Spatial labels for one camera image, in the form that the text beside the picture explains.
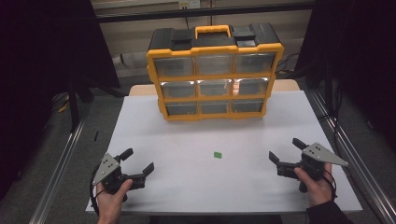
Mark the small green plastic block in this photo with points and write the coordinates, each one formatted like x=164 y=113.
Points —
x=217 y=155

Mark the aluminium frame rail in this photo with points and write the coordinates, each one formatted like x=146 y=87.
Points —
x=358 y=165
x=59 y=174

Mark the black curtain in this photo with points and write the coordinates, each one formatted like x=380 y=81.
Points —
x=367 y=62
x=37 y=62

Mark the person's right hand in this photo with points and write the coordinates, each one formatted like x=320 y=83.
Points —
x=320 y=189

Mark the small black stick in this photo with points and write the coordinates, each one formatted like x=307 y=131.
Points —
x=96 y=135

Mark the black horizontal bar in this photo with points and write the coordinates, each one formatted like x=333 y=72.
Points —
x=155 y=15

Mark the person's left hand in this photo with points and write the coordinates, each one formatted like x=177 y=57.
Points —
x=109 y=205

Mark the group of clear drawers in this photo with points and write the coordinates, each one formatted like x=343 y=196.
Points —
x=174 y=67

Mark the black metal stand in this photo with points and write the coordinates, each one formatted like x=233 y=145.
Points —
x=74 y=115

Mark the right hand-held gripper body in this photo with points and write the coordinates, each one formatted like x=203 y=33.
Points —
x=317 y=154

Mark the white wall socket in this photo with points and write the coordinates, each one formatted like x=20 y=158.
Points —
x=190 y=3

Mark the transparent plastic drawer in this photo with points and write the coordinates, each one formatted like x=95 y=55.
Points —
x=214 y=88

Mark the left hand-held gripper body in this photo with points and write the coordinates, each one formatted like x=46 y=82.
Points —
x=109 y=169

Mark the yellow black organizer cabinet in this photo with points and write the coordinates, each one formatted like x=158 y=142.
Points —
x=162 y=39

